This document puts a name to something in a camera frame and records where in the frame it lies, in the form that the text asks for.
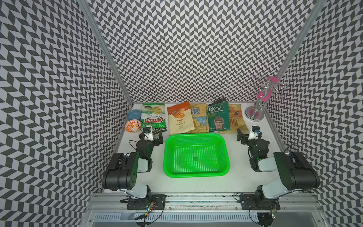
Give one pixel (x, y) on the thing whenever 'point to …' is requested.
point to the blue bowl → (133, 114)
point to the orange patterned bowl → (133, 126)
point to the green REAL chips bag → (219, 117)
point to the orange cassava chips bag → (180, 118)
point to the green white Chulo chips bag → (153, 115)
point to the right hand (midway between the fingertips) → (245, 129)
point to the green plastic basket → (191, 155)
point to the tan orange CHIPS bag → (236, 120)
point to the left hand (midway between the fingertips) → (155, 130)
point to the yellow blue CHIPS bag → (200, 113)
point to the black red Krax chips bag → (218, 101)
